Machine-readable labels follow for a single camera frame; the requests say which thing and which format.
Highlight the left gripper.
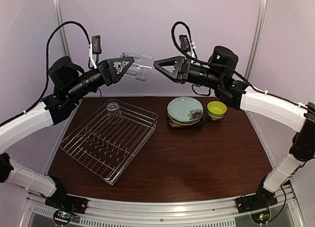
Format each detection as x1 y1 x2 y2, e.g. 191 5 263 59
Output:
65 55 133 100

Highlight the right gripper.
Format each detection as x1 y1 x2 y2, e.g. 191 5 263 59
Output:
154 54 224 89

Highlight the clear glass cup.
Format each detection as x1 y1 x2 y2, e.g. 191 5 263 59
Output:
106 101 122 124
121 52 154 82

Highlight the light teal floral plate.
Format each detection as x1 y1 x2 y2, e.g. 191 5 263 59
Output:
167 97 203 122

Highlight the blue dotted scalloped plate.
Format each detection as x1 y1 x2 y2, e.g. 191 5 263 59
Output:
167 113 202 126

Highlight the yellow dotted scalloped plate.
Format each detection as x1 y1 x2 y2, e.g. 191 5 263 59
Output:
167 116 204 128

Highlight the lime green bowl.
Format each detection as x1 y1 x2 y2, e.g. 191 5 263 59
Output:
207 101 227 117

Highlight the black floral square plate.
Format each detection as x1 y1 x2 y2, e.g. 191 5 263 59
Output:
168 119 204 129

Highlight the pale striped bowl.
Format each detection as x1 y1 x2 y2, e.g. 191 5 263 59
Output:
208 113 224 121

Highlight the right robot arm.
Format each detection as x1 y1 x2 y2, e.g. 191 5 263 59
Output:
154 46 315 208

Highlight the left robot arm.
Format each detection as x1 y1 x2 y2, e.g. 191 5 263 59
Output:
0 56 134 209

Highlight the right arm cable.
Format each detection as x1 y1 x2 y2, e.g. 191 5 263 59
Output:
171 21 308 112

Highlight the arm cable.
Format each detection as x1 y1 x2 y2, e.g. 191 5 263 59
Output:
0 21 92 127
171 21 308 112

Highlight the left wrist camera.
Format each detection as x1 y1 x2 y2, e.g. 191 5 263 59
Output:
88 35 102 69

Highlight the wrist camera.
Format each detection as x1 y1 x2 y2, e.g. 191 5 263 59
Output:
88 35 102 69
179 34 197 59

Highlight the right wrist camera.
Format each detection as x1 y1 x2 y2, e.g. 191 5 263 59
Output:
179 34 197 59

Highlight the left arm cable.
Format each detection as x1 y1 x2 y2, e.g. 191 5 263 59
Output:
0 21 92 127

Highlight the wire dish rack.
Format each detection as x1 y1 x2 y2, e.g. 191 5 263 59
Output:
60 99 158 185

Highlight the right aluminium frame post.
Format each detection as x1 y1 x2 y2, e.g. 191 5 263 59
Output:
245 0 268 80

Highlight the aluminium frame post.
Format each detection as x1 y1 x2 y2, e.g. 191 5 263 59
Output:
245 0 268 80
53 0 70 56

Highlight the left aluminium frame post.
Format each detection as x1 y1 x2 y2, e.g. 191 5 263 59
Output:
53 0 70 56

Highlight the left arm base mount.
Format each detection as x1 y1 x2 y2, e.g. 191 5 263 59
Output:
45 195 88 214

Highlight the aluminium front rail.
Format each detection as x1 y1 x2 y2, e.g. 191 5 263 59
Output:
17 185 306 227

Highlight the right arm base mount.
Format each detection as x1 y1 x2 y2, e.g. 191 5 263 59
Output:
235 194 278 214

